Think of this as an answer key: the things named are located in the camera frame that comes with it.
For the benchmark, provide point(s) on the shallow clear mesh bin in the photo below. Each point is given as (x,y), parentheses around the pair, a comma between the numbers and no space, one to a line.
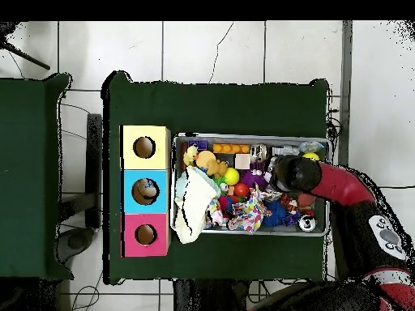
(177,146)

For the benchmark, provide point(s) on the purple googly-eyed monster toy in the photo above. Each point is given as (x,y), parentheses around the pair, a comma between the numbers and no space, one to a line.
(254,177)

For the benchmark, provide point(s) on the small yellow rubber duck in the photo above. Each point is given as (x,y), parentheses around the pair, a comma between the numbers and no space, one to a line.
(190,155)

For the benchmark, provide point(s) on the wooden cube block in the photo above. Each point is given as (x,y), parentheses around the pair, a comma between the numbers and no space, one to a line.
(242,161)

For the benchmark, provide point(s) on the cream knit cloth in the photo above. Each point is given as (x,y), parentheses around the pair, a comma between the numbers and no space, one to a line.
(194,206)

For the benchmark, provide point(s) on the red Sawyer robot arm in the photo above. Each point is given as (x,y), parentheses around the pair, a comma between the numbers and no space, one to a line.
(337,183)

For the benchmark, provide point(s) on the green cloth side table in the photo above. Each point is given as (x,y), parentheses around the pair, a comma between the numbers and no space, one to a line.
(32,188)

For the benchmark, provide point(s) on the orange toy brick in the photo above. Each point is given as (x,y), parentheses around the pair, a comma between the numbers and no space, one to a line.
(231,148)

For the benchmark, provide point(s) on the open-top silver can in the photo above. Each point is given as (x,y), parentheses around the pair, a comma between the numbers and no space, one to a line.
(259,152)

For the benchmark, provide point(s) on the wooden box with three holes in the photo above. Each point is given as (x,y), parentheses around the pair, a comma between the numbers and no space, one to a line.
(144,176)

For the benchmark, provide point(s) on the small yellow ball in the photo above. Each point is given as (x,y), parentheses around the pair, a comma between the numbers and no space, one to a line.
(231,176)

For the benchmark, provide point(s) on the orange foam duck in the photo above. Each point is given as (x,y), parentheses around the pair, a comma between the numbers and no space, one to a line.
(207,162)

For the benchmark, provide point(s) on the multicolour polka dot cloth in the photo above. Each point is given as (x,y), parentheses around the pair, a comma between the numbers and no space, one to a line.
(248,215)

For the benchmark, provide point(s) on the small orange ball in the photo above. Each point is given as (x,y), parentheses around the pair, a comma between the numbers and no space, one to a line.
(241,190)

